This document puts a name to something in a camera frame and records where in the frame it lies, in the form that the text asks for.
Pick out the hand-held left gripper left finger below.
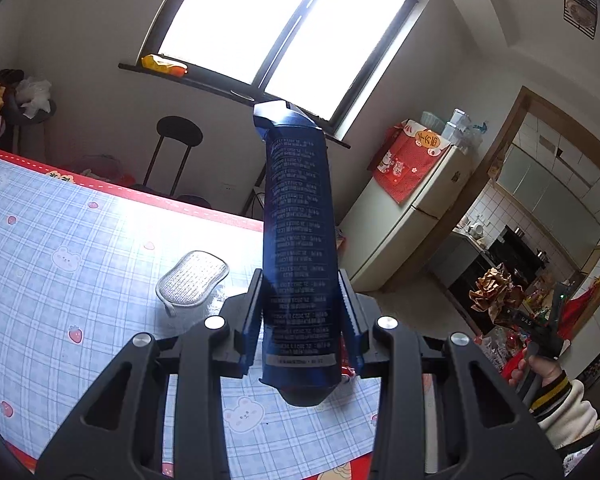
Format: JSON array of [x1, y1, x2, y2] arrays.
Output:
[[34, 269, 265, 480]]

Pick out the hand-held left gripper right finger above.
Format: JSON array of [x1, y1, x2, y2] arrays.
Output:
[[337, 269, 566, 480]]

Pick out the gold foil wrapper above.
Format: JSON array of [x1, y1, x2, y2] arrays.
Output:
[[470, 264, 524, 322]]

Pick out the dark blue tube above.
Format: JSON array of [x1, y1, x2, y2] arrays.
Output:
[[252, 101, 342, 407]]

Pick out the person's right hand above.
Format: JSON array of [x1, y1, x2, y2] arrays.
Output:
[[509, 350, 565, 391]]

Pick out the grey scrub pad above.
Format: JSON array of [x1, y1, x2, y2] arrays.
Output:
[[156, 250, 230, 317]]

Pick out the black kitchen oven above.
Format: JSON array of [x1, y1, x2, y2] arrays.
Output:
[[452, 225, 548, 306]]

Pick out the white refrigerator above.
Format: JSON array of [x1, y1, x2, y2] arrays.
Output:
[[337, 142, 473, 293]]

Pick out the red printed cloth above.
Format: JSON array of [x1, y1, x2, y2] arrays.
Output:
[[370, 119, 453, 205]]

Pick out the black round stool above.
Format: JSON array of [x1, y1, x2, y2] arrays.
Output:
[[142, 116, 204, 196]]

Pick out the boxes atop refrigerator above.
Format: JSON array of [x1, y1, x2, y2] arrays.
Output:
[[420, 108, 488, 148]]

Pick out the dark window sill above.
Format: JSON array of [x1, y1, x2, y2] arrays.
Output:
[[118, 62, 352, 150]]

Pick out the yellow snack packet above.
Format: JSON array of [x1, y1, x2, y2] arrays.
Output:
[[141, 54, 188, 78]]

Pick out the dark framed window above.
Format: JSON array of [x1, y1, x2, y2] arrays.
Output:
[[141, 0, 433, 133]]

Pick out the white plastic bag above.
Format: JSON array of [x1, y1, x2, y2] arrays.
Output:
[[14, 76, 53, 118]]

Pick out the kitchen wall cabinets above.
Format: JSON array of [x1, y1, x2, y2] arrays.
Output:
[[497, 145, 600, 261]]

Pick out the brown wooden door frame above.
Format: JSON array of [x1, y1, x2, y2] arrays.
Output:
[[450, 86, 600, 281]]

